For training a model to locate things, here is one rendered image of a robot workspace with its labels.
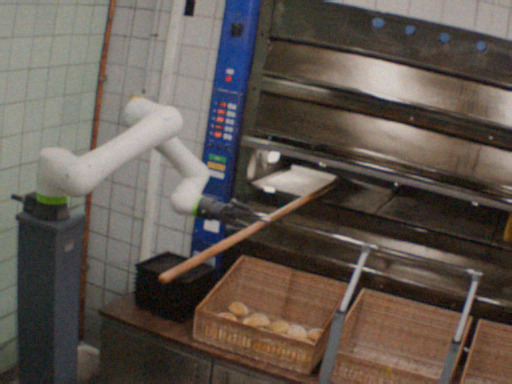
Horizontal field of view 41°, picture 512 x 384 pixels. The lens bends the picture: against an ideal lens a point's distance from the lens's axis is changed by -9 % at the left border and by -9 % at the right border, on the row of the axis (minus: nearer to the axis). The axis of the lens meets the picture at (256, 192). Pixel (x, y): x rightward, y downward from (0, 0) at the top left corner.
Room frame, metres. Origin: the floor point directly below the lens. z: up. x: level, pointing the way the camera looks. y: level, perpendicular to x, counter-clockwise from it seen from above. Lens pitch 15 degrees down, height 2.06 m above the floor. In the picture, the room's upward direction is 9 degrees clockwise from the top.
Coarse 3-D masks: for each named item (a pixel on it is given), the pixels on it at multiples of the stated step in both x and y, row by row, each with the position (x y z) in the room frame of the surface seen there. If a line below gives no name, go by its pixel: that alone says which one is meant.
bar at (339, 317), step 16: (240, 208) 3.02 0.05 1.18; (272, 224) 2.96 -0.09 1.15; (288, 224) 2.93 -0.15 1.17; (336, 240) 2.85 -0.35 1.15; (352, 240) 2.83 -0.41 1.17; (400, 256) 2.75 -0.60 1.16; (416, 256) 2.73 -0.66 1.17; (464, 272) 2.65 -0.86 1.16; (480, 272) 2.63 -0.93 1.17; (352, 288) 2.68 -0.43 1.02; (336, 320) 2.59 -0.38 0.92; (464, 320) 2.50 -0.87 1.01; (336, 336) 2.59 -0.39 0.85; (336, 352) 2.60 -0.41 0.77; (448, 352) 2.42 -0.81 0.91; (448, 368) 2.42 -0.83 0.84
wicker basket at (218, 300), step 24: (240, 264) 3.33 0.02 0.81; (264, 264) 3.31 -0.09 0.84; (216, 288) 3.09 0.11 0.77; (240, 288) 3.31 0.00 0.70; (264, 288) 3.27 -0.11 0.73; (288, 288) 3.24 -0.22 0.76; (312, 288) 3.21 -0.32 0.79; (336, 288) 3.18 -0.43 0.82; (216, 312) 3.13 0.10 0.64; (264, 312) 3.24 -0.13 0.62; (288, 312) 3.20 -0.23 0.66; (312, 312) 3.17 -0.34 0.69; (216, 336) 2.88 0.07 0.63; (264, 336) 2.81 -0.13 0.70; (264, 360) 2.80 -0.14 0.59; (288, 360) 2.76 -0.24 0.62; (312, 360) 2.74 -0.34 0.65
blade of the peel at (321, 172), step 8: (296, 168) 3.84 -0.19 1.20; (304, 168) 3.82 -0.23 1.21; (312, 168) 3.96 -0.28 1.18; (320, 168) 3.99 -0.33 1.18; (328, 168) 4.02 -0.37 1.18; (336, 168) 4.05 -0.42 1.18; (320, 176) 3.79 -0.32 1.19; (328, 176) 3.77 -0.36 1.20; (344, 176) 3.89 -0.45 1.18; (352, 176) 3.92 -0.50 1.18; (360, 176) 3.95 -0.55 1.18; (368, 176) 3.98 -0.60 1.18; (352, 184) 3.72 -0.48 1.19; (360, 184) 3.71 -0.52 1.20; (368, 184) 3.69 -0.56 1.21; (376, 184) 3.82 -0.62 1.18; (384, 184) 3.85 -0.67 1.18; (392, 184) 3.88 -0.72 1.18; (400, 184) 3.88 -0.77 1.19; (384, 192) 3.66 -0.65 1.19; (392, 192) 3.70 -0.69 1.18
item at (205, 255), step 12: (336, 180) 3.65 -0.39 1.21; (312, 192) 3.33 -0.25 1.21; (300, 204) 3.15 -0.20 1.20; (276, 216) 2.89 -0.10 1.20; (252, 228) 2.68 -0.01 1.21; (228, 240) 2.49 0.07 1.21; (204, 252) 2.33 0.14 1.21; (216, 252) 2.39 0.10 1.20; (180, 264) 2.19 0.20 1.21; (192, 264) 2.23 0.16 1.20; (168, 276) 2.09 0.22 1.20
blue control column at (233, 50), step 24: (240, 0) 3.43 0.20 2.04; (240, 48) 3.42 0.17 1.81; (216, 72) 3.46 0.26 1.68; (240, 72) 3.41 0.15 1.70; (216, 96) 3.45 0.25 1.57; (240, 96) 3.41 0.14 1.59; (240, 120) 3.42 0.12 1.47; (216, 192) 3.43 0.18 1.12; (192, 240) 3.46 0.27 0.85; (216, 240) 3.41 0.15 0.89; (216, 264) 3.41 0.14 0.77
